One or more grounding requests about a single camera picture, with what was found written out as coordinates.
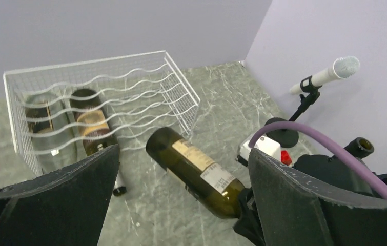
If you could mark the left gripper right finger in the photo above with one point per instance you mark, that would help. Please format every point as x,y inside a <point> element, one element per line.
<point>325,210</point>

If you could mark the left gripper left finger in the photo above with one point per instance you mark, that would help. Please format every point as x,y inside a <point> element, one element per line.
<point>64,207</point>

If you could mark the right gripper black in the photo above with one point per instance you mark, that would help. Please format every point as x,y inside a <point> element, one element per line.
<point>315,190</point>

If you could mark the dark wine bottle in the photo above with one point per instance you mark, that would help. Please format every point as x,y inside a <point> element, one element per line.
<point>91,120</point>
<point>206,180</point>
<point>360,147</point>

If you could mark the dark wine bottle front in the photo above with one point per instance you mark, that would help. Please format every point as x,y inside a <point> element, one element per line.
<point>91,120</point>

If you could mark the clear glass bottle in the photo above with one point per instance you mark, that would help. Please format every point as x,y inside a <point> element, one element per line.
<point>47,126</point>

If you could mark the colourful small blocks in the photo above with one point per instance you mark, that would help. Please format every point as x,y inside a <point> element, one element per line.
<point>285,158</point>

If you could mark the microphone on black stand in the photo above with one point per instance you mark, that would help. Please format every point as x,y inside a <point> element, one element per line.
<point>308,91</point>

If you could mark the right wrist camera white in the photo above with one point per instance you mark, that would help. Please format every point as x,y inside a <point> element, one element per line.
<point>264,144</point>

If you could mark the white wire wine rack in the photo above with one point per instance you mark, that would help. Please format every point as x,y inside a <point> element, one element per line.
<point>140,93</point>

